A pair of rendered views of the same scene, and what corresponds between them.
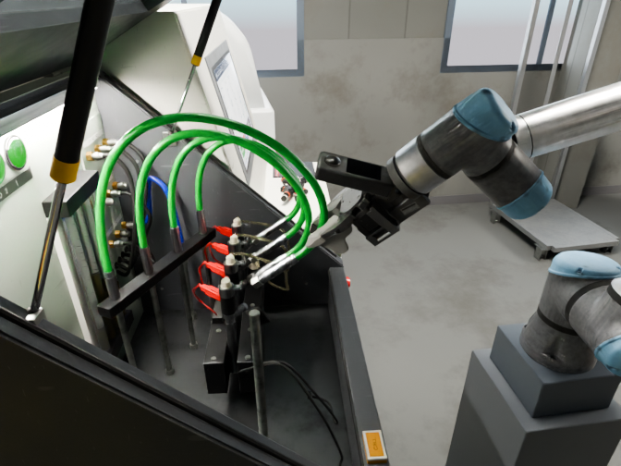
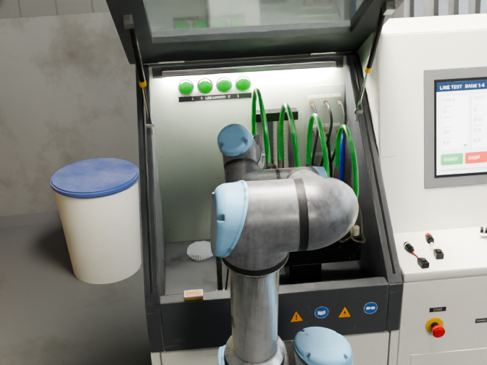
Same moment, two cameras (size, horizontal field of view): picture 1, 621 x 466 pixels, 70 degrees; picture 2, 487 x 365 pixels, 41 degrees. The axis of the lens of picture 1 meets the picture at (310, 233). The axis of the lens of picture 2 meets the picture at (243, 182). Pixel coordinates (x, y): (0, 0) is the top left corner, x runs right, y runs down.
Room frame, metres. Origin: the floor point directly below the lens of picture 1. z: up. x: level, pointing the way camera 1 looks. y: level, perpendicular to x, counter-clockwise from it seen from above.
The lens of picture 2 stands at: (0.56, -1.58, 1.96)
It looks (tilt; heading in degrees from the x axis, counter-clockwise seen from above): 25 degrees down; 89
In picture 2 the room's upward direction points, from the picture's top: 2 degrees counter-clockwise
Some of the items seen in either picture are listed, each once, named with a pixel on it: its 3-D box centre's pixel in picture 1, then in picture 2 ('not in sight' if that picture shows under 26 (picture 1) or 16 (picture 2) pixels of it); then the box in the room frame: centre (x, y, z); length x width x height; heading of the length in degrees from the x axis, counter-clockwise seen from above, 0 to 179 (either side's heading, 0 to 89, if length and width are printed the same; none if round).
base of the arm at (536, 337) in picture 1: (563, 330); not in sight; (0.73, -0.54, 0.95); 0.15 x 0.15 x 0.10
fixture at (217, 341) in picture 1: (240, 331); (302, 254); (0.78, 0.16, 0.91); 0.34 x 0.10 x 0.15; 3
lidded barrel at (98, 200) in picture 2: not in sight; (101, 221); (-0.15, 1.65, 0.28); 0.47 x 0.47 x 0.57
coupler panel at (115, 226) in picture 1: (111, 192); (325, 132); (0.88, 0.43, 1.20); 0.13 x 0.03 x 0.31; 3
